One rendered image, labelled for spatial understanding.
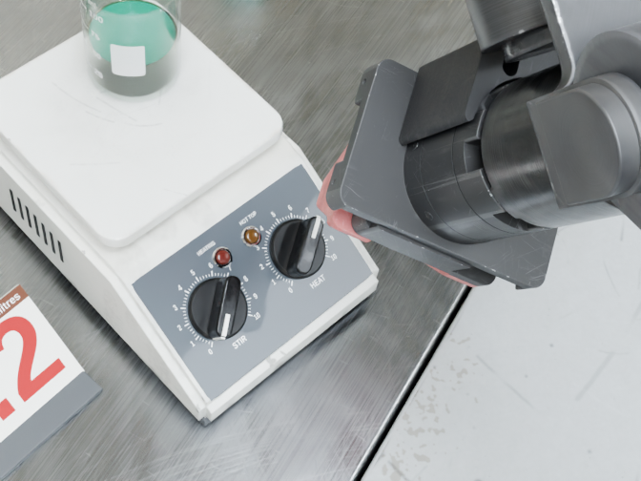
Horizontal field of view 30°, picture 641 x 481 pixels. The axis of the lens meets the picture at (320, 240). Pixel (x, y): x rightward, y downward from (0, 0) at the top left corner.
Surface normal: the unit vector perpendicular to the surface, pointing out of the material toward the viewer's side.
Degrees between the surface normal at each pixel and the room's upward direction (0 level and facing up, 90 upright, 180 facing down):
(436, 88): 66
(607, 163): 90
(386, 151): 31
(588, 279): 0
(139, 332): 90
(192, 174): 0
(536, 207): 102
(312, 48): 0
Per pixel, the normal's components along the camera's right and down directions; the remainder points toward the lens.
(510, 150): -0.89, 0.12
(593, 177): -0.91, 0.29
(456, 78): -0.86, -0.36
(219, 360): 0.43, -0.13
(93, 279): -0.72, 0.54
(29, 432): 0.10, -0.52
